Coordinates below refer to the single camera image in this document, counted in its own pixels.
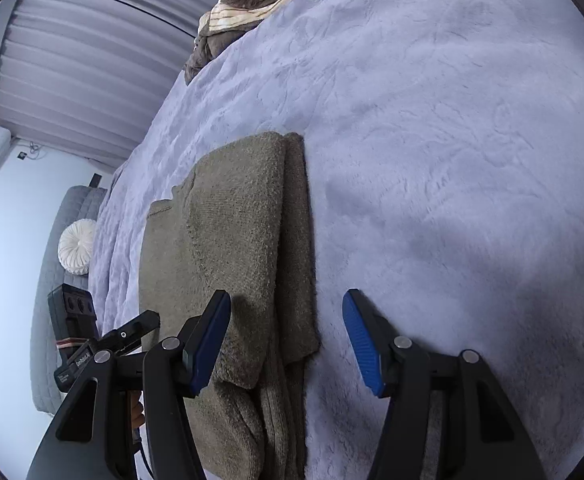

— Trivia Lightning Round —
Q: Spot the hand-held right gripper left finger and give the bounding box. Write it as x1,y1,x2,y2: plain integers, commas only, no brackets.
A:
26,289,233,480

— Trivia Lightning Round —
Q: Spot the lavender plush blanket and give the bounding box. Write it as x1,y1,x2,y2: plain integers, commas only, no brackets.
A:
89,0,584,480

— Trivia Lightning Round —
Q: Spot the grey quilted pad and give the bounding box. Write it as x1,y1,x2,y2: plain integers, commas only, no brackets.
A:
30,185,109,417

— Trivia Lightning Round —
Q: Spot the grey pleated curtain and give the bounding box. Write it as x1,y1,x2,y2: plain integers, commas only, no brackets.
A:
0,0,253,169

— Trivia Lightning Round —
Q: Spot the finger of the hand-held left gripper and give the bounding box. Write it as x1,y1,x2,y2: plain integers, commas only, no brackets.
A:
100,310,161,357

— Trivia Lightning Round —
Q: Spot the round white pleated cushion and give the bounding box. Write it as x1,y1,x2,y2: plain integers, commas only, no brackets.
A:
58,219,97,276

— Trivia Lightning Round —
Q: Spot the cream striped brown-lined garment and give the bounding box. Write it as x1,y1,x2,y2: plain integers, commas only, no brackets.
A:
184,0,345,86

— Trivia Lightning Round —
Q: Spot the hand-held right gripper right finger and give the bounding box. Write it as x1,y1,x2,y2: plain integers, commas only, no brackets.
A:
342,288,548,480

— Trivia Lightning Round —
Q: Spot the olive brown knit sweater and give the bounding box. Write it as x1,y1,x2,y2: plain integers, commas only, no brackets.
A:
138,131,321,480

